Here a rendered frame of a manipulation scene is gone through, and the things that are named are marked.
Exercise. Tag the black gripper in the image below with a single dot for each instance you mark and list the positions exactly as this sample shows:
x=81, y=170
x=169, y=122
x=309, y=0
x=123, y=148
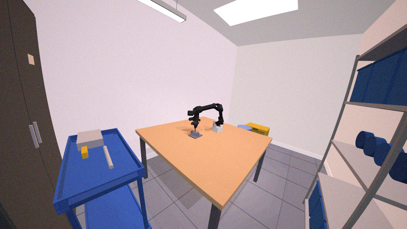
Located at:
x=195, y=121

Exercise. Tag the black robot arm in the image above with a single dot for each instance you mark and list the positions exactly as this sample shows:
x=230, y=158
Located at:
x=199, y=109

